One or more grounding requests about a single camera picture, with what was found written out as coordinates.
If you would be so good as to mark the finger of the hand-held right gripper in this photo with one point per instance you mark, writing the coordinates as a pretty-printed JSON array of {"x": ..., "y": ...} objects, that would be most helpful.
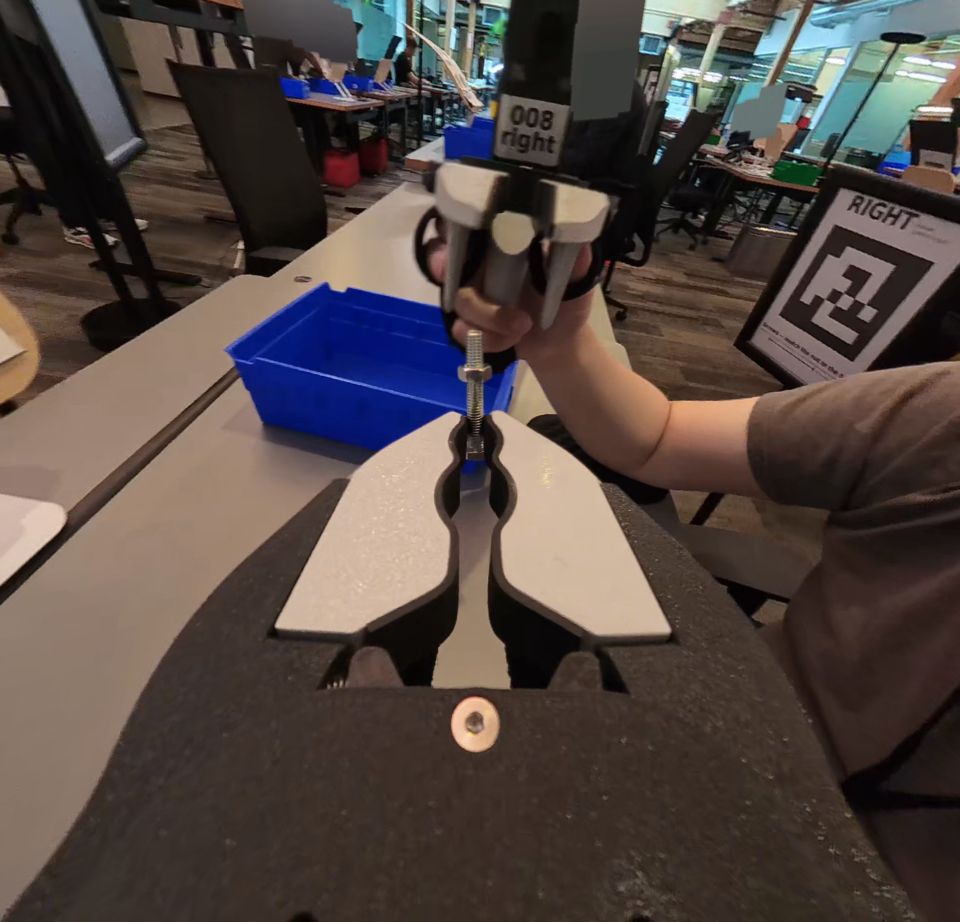
[
  {"x": 465, "y": 201},
  {"x": 581, "y": 209}
]

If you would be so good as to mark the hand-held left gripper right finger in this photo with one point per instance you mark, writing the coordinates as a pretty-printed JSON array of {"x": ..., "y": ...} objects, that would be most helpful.
[{"x": 570, "y": 539}]

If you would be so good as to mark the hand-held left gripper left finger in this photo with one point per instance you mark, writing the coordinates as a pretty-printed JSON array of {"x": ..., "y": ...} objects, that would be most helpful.
[{"x": 375, "y": 532}]

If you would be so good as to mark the long silver threaded bolt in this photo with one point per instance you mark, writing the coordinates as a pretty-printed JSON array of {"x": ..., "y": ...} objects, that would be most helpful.
[{"x": 476, "y": 404}]

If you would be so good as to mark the silver hex nut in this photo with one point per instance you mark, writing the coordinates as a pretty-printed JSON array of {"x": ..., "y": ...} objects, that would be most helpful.
[{"x": 474, "y": 373}]

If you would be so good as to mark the person's right forearm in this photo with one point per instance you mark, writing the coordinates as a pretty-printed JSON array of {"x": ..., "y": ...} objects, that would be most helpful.
[{"x": 660, "y": 442}]

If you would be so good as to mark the person's right hand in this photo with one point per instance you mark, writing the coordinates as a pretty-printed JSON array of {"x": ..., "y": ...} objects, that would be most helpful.
[{"x": 547, "y": 337}]

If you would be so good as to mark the black swivel office chair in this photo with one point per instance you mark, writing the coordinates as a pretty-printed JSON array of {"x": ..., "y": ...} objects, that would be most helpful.
[{"x": 675, "y": 179}]

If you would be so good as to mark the red bag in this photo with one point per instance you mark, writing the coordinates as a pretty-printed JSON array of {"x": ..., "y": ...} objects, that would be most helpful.
[{"x": 341, "y": 169}]

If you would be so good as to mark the blue plastic bin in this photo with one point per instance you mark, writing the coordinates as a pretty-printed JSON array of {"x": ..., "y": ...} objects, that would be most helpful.
[{"x": 315, "y": 382}]

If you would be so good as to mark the person's grey office chair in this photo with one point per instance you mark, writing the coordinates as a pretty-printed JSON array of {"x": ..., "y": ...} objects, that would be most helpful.
[{"x": 750, "y": 554}]

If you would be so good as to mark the grey trash bin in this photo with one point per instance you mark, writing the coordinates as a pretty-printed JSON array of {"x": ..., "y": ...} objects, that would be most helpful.
[{"x": 757, "y": 250}]

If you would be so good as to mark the green plastic bin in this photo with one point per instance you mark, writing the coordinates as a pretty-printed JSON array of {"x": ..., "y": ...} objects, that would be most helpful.
[{"x": 795, "y": 173}]

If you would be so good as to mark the black mesh office chair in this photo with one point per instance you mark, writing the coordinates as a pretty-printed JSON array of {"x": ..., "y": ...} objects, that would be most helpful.
[{"x": 247, "y": 156}]

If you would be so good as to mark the black framed marker sign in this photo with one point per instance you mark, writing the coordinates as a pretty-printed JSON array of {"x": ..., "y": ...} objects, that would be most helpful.
[{"x": 855, "y": 292}]

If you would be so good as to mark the person's brown t-shirt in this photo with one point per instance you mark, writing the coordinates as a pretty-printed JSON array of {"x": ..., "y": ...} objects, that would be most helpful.
[{"x": 870, "y": 524}]

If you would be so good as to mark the black floor lamp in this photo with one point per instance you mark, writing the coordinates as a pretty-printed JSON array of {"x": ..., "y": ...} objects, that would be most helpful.
[{"x": 870, "y": 96}]

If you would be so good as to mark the white sheet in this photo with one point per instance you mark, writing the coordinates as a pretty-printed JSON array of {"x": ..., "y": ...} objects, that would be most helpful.
[{"x": 26, "y": 532}]

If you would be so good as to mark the round wooden table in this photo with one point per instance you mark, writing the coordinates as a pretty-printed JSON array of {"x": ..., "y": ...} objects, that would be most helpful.
[{"x": 15, "y": 352}]

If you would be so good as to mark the display screen on black stand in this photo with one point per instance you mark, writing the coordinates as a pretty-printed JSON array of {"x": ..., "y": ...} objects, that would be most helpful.
[{"x": 82, "y": 74}]

